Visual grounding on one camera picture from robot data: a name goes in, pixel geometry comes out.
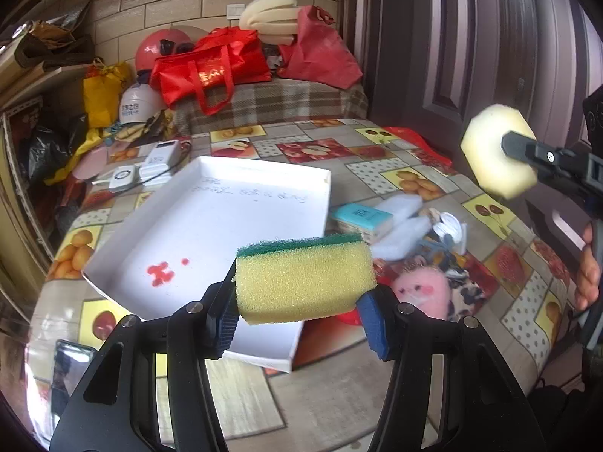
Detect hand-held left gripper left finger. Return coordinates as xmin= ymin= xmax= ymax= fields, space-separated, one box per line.
xmin=49 ymin=264 xmax=241 ymax=452

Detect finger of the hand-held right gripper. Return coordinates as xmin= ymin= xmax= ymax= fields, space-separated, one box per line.
xmin=500 ymin=132 xmax=563 ymax=175

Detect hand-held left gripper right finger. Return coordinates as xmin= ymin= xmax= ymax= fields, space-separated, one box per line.
xmin=355 ymin=287 xmax=547 ymax=452

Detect round pale yellow sponge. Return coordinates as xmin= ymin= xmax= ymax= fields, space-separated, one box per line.
xmin=461 ymin=102 xmax=539 ymax=201

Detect pink plush toy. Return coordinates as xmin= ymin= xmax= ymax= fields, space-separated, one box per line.
xmin=392 ymin=266 xmax=450 ymax=321

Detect yellow green scouring sponge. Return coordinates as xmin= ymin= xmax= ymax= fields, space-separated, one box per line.
xmin=234 ymin=233 xmax=378 ymax=325

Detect white foam sheet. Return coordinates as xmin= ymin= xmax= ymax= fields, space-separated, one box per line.
xmin=372 ymin=217 xmax=432 ymax=262
xmin=377 ymin=193 xmax=422 ymax=220

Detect white cardboard box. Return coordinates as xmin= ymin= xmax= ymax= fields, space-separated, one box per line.
xmin=81 ymin=155 xmax=331 ymax=374

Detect teal tissue packet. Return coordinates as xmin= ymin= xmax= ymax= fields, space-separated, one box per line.
xmin=330 ymin=202 xmax=394 ymax=246

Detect person's right hand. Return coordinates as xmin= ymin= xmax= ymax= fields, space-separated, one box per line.
xmin=575 ymin=223 xmax=603 ymax=312

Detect red plastic bag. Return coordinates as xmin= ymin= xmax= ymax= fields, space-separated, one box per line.
xmin=381 ymin=126 xmax=455 ymax=177

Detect white plastic clip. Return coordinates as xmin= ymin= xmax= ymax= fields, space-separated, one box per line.
xmin=431 ymin=212 xmax=468 ymax=250

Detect fruit print tablecloth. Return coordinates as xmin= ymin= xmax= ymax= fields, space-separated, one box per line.
xmin=26 ymin=118 xmax=578 ymax=452

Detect brown panel door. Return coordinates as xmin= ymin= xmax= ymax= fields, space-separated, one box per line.
xmin=339 ymin=0 xmax=603 ymax=293

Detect black smartphone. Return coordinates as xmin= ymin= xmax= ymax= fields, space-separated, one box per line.
xmin=49 ymin=339 xmax=97 ymax=429

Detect white round dial device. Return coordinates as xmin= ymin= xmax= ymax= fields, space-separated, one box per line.
xmin=109 ymin=166 xmax=138 ymax=193

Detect white power bank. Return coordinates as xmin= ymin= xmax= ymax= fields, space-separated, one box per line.
xmin=140 ymin=140 xmax=182 ymax=176

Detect pink plate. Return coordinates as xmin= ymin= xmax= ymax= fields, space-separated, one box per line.
xmin=70 ymin=148 xmax=110 ymax=180

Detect red cloth bag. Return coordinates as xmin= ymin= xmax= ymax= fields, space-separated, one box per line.
xmin=277 ymin=5 xmax=363 ymax=90

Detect plaid blanket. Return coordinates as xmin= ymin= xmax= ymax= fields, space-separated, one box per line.
xmin=172 ymin=78 xmax=369 ymax=137

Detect white helmet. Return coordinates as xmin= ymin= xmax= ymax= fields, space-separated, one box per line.
xmin=118 ymin=82 xmax=168 ymax=125

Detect black plastic bag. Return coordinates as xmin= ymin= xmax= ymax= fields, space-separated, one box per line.
xmin=28 ymin=115 xmax=90 ymax=184

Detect red tote bag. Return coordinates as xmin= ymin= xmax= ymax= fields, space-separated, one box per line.
xmin=150 ymin=27 xmax=273 ymax=115

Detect yellow shopping bag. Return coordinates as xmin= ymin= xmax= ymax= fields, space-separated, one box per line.
xmin=84 ymin=59 xmax=133 ymax=128

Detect red helmet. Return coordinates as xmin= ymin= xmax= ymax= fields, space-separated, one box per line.
xmin=136 ymin=28 xmax=199 ymax=76

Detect cream foam rolls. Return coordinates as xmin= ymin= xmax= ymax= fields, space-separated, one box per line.
xmin=238 ymin=0 xmax=302 ymax=43

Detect wooden shelf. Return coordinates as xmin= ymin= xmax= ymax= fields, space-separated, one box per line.
xmin=0 ymin=63 xmax=90 ymax=114

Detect brown paper bags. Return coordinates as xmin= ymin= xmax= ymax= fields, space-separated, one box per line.
xmin=14 ymin=0 xmax=95 ymax=71

